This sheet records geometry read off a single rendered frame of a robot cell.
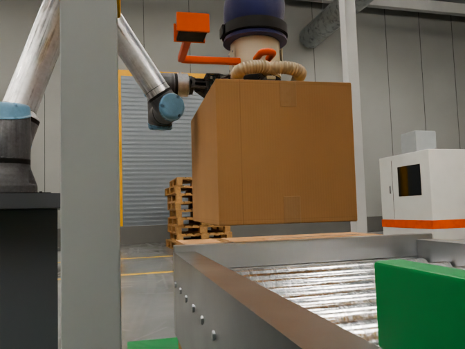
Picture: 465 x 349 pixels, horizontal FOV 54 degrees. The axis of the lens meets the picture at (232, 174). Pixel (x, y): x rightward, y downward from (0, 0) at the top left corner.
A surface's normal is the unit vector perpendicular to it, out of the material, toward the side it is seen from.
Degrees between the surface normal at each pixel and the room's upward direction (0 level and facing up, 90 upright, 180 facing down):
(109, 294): 90
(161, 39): 90
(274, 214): 90
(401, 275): 90
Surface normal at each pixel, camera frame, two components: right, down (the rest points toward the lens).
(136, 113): 0.26, -0.08
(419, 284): -0.97, 0.01
